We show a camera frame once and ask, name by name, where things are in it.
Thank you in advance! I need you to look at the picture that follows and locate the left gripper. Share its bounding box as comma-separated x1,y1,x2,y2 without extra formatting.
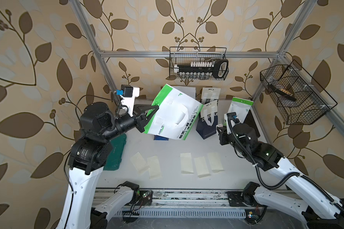
97,102,156,143

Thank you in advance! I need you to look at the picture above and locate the blue white Cheerful bag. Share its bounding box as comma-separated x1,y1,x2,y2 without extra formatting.
154,135,169,141

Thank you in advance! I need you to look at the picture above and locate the green white bag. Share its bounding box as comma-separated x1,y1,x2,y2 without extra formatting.
144,84,203,140
223,97,254,126

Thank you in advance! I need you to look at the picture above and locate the navy bag front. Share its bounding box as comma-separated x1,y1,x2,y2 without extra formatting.
196,100,218,139

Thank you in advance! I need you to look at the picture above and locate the navy bag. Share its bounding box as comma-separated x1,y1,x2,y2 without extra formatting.
196,100,218,139
200,87,221,105

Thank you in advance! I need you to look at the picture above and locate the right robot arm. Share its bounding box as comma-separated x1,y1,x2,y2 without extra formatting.
217,123,344,229

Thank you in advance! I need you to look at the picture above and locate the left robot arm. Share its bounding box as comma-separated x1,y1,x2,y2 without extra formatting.
57,102,159,229

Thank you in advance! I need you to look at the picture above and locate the black box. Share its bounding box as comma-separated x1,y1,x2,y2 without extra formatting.
244,110,260,137

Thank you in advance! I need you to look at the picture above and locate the navy bag rear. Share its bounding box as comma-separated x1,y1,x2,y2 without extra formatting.
200,87,221,105

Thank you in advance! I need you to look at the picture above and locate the green tool case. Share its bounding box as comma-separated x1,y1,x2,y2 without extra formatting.
104,134,127,171

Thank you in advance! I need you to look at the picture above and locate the large white paper bag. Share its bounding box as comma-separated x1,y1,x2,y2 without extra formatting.
174,86,196,99

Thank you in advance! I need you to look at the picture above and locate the dark tool in basket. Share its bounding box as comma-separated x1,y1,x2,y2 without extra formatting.
269,84,297,102

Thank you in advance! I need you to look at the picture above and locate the black socket set holder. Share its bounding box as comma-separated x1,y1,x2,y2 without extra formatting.
172,59,229,80

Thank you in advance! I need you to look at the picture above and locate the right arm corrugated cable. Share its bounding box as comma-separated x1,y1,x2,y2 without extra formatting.
227,113,344,221

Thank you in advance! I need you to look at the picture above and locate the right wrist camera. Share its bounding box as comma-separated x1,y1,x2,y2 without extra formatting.
224,112,240,129

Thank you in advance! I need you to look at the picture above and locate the right wire basket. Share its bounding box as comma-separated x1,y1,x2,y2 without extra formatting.
260,60,338,125

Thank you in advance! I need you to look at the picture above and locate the wire basket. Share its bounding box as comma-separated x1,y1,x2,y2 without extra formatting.
260,60,338,125
169,46,229,83

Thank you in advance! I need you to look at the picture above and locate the back wire basket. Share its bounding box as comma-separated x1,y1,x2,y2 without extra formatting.
169,46,229,83

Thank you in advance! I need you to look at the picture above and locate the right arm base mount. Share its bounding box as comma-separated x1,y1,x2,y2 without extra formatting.
226,182,268,225

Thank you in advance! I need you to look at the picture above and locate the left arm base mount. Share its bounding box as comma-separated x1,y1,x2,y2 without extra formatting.
122,182,153,224

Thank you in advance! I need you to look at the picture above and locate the aluminium frame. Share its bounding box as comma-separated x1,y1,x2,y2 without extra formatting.
68,0,344,138

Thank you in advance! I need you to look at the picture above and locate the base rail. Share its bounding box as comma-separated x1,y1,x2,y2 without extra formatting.
65,188,316,229

